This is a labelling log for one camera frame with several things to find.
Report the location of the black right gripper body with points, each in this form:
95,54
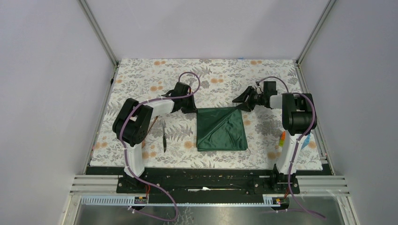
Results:
258,99

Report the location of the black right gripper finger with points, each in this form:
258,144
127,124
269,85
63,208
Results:
247,106
246,96

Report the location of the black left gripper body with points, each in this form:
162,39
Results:
183,100

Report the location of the dark green cloth napkin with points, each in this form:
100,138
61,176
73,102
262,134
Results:
220,129

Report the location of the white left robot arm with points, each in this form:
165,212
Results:
133,121

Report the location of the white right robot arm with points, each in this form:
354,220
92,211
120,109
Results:
298,120

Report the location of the copper spoon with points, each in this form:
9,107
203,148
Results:
152,124

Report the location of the black table knife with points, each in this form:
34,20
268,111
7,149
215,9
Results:
164,139

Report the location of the floral patterned table mat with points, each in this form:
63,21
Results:
217,83

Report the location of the colourful toy block stack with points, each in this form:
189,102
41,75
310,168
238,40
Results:
305,140

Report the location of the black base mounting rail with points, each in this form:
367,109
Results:
165,185

